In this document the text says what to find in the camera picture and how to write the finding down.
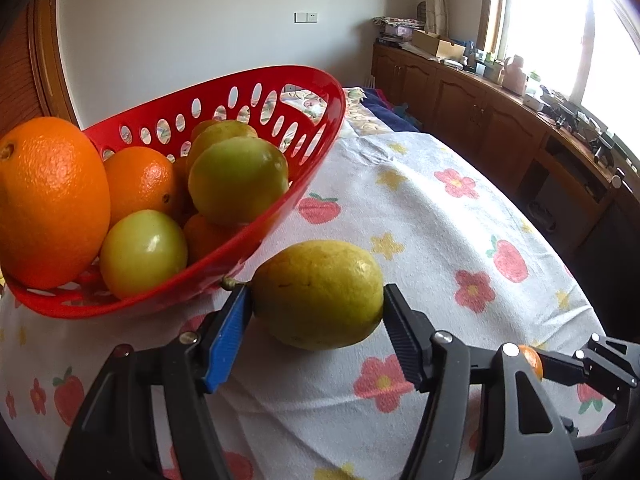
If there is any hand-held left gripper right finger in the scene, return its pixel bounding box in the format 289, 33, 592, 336
384, 284, 583, 480

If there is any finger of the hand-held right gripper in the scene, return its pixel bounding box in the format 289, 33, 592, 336
542, 334, 640, 401
562, 417, 640, 466

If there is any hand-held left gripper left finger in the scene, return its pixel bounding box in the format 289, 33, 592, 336
55, 287, 253, 480

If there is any small mandarin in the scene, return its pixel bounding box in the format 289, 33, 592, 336
517, 344, 544, 381

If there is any red perforated plastic basket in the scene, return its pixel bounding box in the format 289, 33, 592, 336
2, 65, 347, 320

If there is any yellow-green lemon with stem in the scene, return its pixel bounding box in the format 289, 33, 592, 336
222, 240, 385, 351

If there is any medium mandarin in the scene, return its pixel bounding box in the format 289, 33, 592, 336
182, 212, 246, 266

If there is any green apple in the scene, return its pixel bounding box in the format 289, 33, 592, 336
100, 210, 189, 301

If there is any small green round fruit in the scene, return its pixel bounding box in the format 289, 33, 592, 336
189, 119, 258, 161

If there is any large orange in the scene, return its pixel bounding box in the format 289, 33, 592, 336
0, 116, 112, 290

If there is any white floral strawberry tablecloth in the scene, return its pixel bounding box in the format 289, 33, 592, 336
0, 125, 616, 480

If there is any medium orange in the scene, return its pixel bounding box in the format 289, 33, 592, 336
102, 146, 181, 228

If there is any dark blue cloth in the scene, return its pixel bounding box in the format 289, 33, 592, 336
362, 87, 423, 133

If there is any floral bedding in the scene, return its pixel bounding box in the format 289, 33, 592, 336
280, 85, 396, 137

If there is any long wooden cabinet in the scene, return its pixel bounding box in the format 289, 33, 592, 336
371, 42, 640, 281

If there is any row of clutter on cabinet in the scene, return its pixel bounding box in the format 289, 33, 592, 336
465, 40, 640, 191

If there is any pale pink container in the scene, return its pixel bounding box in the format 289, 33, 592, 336
502, 55, 528, 96

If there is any cardboard box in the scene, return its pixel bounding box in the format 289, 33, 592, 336
411, 29, 467, 61

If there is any stack of folded fabrics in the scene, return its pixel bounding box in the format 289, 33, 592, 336
372, 15, 426, 43

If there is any wooden slatted door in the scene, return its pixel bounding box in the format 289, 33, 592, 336
0, 0, 83, 133

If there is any window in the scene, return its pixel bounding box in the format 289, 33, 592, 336
477, 0, 640, 126

